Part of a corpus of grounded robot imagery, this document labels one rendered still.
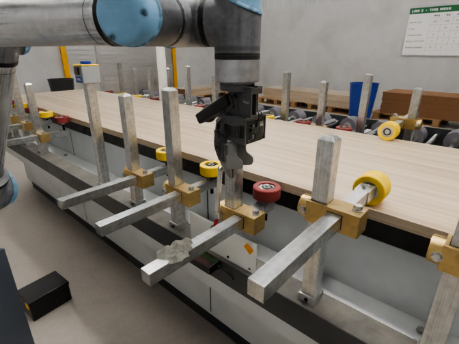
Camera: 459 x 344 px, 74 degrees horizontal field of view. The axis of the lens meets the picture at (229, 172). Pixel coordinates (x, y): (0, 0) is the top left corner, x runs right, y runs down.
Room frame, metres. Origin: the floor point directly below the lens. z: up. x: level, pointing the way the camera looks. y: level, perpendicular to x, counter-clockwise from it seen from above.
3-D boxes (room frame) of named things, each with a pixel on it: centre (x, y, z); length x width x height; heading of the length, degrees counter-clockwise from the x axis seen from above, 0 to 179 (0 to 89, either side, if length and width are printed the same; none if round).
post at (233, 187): (0.76, -0.01, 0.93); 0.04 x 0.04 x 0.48; 48
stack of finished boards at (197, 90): (9.55, 0.52, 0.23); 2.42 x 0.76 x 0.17; 136
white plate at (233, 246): (0.76, 0.03, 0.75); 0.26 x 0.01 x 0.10; 48
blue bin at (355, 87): (6.18, -2.62, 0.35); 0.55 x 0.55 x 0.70
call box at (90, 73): (1.26, 0.56, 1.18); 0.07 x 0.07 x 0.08; 48
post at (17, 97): (1.92, 1.30, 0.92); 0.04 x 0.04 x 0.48; 48
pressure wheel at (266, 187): (0.80, -0.11, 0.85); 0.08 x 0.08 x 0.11
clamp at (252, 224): (0.74, -0.03, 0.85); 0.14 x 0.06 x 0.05; 48
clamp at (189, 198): (0.91, 0.16, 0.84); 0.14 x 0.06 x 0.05; 48
